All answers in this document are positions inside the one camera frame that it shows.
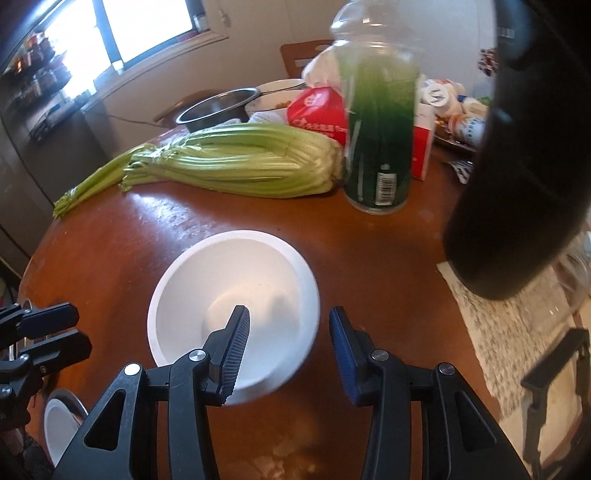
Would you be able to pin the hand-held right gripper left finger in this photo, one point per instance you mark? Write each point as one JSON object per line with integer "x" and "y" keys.
{"x": 235, "y": 346}

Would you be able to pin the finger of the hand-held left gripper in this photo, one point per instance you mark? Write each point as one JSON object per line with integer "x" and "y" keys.
{"x": 46, "y": 318}
{"x": 55, "y": 350}

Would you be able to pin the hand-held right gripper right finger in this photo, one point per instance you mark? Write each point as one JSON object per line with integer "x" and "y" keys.
{"x": 344, "y": 360}

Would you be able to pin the large white bowl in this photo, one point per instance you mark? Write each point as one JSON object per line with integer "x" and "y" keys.
{"x": 258, "y": 277}

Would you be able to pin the small white bowl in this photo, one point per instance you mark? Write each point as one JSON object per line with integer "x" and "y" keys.
{"x": 57, "y": 429}

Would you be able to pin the thin celery bunch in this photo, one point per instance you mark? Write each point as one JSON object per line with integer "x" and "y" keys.
{"x": 87, "y": 184}

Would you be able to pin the patterned table mat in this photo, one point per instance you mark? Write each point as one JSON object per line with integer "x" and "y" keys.
{"x": 498, "y": 332}

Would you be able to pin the grey refrigerator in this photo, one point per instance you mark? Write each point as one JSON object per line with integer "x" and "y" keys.
{"x": 27, "y": 161}

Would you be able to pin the thick celery bunch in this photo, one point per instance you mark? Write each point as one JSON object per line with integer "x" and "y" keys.
{"x": 231, "y": 161}

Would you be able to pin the black metal stand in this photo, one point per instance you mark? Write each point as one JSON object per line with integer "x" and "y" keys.
{"x": 549, "y": 378}

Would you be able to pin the red and white carton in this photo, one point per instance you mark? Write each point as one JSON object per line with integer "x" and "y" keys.
{"x": 422, "y": 147}

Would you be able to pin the green-labelled clear bottle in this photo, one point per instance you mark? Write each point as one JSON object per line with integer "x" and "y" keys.
{"x": 378, "y": 129}

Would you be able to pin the steel mixing bowl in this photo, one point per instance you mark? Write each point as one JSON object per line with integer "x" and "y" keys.
{"x": 217, "y": 108}

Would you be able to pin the white bowl with food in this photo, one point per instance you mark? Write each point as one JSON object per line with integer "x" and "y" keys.
{"x": 263, "y": 108}

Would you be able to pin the clear glass jar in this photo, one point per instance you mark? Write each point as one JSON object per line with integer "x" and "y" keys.
{"x": 575, "y": 281}

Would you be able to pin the red plastic food bag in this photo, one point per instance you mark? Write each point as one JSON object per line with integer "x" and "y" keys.
{"x": 318, "y": 115}

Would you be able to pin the cluttered storage rack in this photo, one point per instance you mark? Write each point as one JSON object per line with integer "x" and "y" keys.
{"x": 41, "y": 64}

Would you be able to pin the small white drink bottle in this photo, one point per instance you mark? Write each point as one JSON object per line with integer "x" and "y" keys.
{"x": 474, "y": 104}
{"x": 466, "y": 127}
{"x": 443, "y": 94}

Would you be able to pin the white enamel bowl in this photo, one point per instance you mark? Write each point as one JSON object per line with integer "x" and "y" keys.
{"x": 277, "y": 85}

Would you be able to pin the black flask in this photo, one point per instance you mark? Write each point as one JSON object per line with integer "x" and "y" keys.
{"x": 521, "y": 161}

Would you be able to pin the white plastic bag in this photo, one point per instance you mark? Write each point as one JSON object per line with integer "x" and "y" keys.
{"x": 323, "y": 69}

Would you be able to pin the brown chair backrest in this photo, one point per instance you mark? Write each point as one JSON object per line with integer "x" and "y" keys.
{"x": 295, "y": 57}

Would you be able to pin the window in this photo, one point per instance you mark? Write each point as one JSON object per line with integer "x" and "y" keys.
{"x": 138, "y": 27}

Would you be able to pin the red ornament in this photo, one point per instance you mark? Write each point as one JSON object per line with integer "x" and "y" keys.
{"x": 489, "y": 60}

